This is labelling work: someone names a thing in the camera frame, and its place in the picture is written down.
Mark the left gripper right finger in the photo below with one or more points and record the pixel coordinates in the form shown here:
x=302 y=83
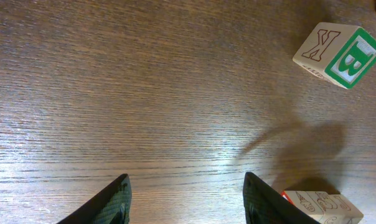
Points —
x=264 y=205

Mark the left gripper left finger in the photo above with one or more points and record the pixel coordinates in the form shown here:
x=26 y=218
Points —
x=109 y=206

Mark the plain wooden block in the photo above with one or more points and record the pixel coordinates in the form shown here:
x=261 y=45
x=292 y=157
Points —
x=323 y=207

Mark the green B wooden block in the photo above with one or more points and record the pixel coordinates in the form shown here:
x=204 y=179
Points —
x=337 y=53

